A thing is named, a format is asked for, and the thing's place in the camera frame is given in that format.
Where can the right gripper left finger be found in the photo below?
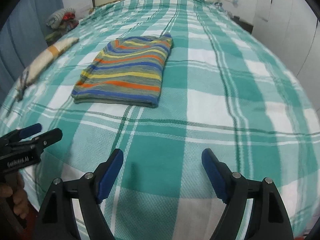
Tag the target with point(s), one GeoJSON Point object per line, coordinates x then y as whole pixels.
{"type": "Point", "coordinates": [56, 218]}

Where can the teal plaid bedspread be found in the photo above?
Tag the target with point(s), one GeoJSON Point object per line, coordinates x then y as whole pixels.
{"type": "Point", "coordinates": [222, 89]}

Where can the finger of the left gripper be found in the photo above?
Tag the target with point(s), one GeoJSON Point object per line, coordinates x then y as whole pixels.
{"type": "Point", "coordinates": [47, 138]}
{"type": "Point", "coordinates": [19, 134]}

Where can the striped knit sweater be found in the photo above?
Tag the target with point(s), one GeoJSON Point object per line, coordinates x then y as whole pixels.
{"type": "Point", "coordinates": [126, 71]}

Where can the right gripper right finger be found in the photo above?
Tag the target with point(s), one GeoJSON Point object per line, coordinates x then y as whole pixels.
{"type": "Point", "coordinates": [268, 217]}

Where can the pile of clothes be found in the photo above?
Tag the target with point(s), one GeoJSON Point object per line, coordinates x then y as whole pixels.
{"type": "Point", "coordinates": [60, 22]}

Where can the dark bedside table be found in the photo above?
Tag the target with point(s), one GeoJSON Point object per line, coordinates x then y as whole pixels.
{"type": "Point", "coordinates": [242, 23]}

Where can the white wardrobe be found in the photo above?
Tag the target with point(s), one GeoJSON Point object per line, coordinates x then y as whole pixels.
{"type": "Point", "coordinates": [290, 29]}

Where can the blue curtain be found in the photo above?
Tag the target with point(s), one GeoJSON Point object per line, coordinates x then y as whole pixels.
{"type": "Point", "coordinates": [23, 38]}

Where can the cream orange pillow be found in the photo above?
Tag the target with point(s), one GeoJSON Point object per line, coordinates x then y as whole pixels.
{"type": "Point", "coordinates": [42, 62]}

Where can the left hand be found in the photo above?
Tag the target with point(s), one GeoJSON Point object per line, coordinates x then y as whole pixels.
{"type": "Point", "coordinates": [19, 196]}

